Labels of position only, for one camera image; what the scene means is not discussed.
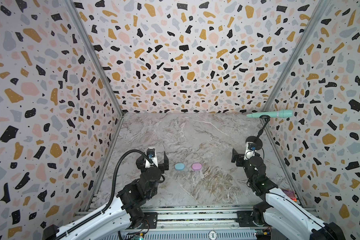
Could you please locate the blue earbud charging case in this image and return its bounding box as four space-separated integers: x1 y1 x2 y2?
175 163 185 171

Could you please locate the pink earbud charging case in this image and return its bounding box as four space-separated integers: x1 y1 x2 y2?
192 163 203 171

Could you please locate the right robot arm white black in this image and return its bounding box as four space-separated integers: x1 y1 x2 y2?
231 150 345 240

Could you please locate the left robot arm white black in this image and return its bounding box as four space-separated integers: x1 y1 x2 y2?
42 148 169 240

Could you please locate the black microphone stand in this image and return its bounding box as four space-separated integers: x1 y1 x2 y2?
246 115 271 151

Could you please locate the pink orange card box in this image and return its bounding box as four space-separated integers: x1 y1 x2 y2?
282 189 297 202

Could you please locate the mint green microphone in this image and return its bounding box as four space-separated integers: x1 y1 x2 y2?
246 110 294 119

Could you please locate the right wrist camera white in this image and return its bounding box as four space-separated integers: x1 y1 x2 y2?
245 142 257 160

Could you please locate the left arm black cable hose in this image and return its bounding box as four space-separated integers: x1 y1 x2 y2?
53 149 151 240

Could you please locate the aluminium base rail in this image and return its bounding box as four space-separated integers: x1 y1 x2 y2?
71 204 328 240

